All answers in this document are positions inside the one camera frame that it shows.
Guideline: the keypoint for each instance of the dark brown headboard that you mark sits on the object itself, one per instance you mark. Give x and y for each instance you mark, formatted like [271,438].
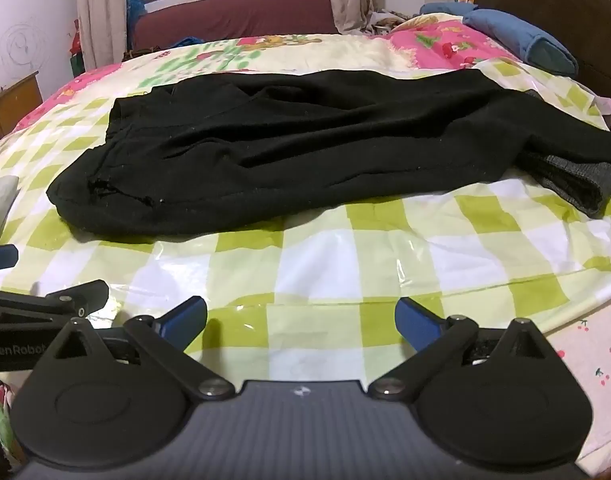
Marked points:
[560,0]

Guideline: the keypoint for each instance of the grey knit garment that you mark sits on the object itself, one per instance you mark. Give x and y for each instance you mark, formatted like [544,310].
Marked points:
[570,180]

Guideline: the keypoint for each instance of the red and green toy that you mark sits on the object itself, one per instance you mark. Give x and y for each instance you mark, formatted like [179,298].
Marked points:
[76,50]

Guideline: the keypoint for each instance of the black pants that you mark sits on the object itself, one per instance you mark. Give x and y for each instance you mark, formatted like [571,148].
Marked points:
[310,150]

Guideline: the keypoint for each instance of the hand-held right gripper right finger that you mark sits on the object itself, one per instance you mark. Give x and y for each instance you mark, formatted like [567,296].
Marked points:
[416,321]

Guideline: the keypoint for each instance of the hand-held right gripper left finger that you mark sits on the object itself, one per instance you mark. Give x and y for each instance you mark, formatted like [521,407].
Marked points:
[185,317]

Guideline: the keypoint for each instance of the wooden side cabinet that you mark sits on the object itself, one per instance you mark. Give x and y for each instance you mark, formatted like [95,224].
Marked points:
[15,105]

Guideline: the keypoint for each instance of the pink floral quilt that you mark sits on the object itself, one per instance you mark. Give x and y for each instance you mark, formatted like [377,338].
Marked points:
[435,45]

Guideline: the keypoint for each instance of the small blue cloth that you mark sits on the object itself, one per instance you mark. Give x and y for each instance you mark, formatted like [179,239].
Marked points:
[188,41]

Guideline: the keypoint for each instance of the blue pillow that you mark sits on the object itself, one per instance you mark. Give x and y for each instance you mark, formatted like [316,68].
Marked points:
[515,35]

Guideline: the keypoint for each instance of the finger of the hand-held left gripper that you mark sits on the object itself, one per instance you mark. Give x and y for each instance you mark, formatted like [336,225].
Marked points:
[0,257]
[45,302]

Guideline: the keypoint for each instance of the pile of clothes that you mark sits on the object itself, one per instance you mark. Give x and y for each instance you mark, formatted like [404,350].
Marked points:
[390,20]

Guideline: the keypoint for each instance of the cherry print sheet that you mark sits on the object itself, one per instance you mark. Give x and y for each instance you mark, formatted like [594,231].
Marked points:
[600,355]

